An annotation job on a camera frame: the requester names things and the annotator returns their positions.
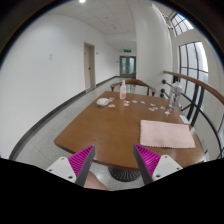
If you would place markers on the pink liquid spray bottle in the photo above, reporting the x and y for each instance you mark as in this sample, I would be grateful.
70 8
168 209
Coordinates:
123 90

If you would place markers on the green exit sign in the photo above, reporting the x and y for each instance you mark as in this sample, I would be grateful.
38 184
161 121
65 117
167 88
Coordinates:
127 51

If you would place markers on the round wooden table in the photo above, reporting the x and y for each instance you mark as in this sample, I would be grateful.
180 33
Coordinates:
113 131

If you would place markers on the wooden chair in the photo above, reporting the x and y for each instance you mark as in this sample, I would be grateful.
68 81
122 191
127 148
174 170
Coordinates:
135 82

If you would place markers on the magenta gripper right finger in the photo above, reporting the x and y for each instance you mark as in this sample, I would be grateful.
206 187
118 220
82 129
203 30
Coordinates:
152 166

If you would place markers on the clear plastic water bottle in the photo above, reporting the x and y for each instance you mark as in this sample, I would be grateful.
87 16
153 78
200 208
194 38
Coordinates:
175 93

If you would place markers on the double glass door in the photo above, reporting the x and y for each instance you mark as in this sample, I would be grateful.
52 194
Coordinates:
127 66

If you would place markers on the wooden handrail with black posts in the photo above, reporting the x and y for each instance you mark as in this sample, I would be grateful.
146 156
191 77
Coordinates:
194 108

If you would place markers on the pink towel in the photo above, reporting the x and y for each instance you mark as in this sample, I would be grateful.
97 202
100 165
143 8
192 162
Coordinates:
165 135

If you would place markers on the beige side door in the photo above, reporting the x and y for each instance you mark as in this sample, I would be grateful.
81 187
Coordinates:
89 66

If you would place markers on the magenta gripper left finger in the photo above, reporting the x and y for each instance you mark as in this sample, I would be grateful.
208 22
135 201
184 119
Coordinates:
74 168

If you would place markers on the large paned window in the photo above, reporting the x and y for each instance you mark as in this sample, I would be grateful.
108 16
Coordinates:
192 56

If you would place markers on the black table pedestal base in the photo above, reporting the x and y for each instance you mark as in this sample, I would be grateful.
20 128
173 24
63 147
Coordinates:
124 175

